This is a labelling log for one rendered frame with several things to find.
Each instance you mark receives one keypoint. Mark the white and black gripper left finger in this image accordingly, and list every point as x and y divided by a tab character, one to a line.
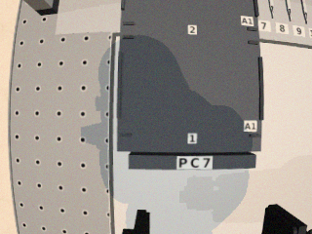
141	224

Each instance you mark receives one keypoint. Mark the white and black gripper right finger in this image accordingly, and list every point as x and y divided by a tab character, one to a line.
279	221

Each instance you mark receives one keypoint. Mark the grey flat base plate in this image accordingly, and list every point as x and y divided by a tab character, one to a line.
58	127

